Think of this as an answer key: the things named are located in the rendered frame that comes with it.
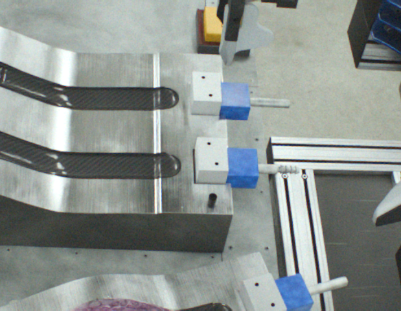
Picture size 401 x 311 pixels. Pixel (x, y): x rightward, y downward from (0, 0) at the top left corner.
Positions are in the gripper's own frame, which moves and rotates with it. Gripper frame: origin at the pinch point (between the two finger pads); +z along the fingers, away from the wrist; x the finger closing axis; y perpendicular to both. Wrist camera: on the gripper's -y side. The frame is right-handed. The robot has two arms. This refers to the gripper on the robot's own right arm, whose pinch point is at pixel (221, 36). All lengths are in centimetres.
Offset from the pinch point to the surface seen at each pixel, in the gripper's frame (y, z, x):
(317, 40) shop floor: 48, 101, 102
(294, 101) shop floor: 38, 101, 78
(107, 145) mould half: -13.0, 12.5, -7.6
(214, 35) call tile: 2.4, 17.7, 17.8
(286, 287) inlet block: 8.1, 14.0, -26.4
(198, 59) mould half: -1.1, 12.0, 7.2
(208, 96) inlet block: -0.5, 9.2, -1.7
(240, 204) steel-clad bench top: 4.8, 20.9, -10.2
